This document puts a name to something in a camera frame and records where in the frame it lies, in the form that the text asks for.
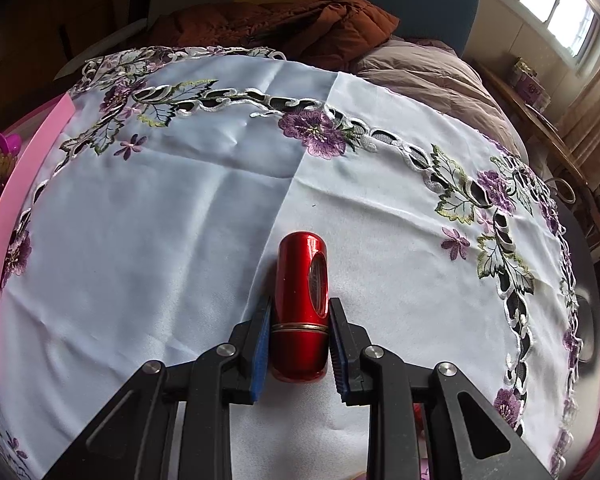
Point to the beige curtain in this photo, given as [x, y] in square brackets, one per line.
[590, 100]

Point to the magenta hat-shaped plastic toy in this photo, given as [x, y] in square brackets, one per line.
[2, 142]

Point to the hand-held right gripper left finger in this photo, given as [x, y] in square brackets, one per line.
[260, 360]

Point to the wooden side desk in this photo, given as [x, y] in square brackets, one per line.
[545, 130]

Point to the pink tray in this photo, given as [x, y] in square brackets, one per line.
[10, 240]

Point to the glossy red cylindrical case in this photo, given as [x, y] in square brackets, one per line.
[295, 280]

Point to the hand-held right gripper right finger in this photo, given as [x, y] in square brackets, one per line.
[339, 365]

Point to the embroidered floral tablecloth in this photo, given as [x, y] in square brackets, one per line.
[180, 210]

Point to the curled metal chair back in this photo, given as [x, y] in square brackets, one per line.
[562, 190]

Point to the pinkish grey duvet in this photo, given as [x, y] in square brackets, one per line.
[430, 80]

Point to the purple patterned box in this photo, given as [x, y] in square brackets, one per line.
[530, 87]

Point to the rust brown jacket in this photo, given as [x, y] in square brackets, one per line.
[330, 25]

